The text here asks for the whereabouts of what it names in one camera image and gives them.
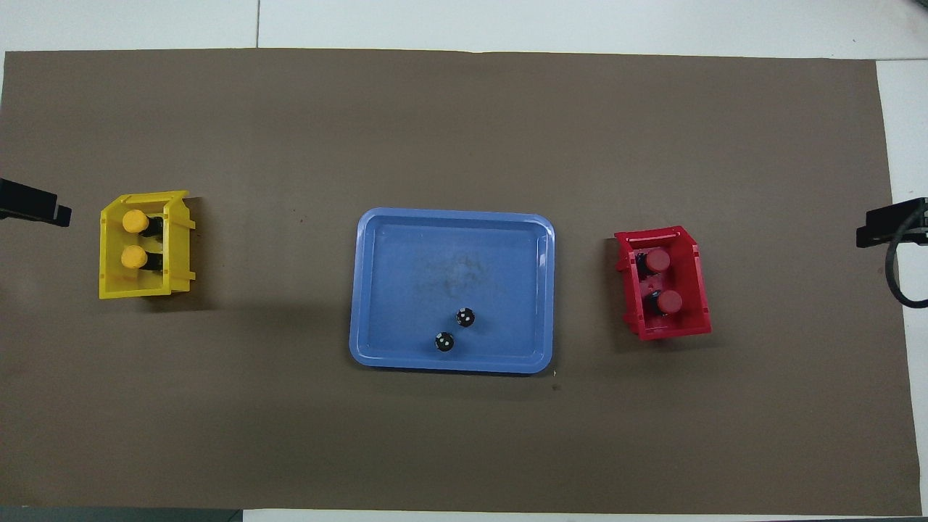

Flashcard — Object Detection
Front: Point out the brown table mat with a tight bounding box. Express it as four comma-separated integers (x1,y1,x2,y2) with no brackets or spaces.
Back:
0,48,923,517

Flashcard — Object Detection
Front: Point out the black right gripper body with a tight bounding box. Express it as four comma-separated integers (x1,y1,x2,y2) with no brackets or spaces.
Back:
867,197,928,246

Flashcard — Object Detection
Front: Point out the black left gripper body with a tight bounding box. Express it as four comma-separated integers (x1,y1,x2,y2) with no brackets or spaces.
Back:
0,178,59,221

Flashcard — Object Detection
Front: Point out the blue plastic tray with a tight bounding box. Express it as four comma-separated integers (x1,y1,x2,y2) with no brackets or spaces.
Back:
349,207,556,375

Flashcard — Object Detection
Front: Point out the red plastic bin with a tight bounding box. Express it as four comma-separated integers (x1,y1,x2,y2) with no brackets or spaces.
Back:
613,225,713,342

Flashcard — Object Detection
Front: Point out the red push button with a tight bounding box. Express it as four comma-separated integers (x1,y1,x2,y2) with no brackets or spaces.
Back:
636,248,671,280
647,289,684,318

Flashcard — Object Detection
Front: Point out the yellow push button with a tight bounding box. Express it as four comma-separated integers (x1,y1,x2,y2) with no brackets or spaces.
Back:
120,244,165,273
121,209,165,237

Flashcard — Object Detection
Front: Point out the yellow plastic bin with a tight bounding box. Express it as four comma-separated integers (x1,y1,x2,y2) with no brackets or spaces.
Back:
99,190,198,300

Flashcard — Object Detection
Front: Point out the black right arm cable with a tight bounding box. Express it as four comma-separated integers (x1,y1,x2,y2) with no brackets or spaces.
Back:
883,207,928,310

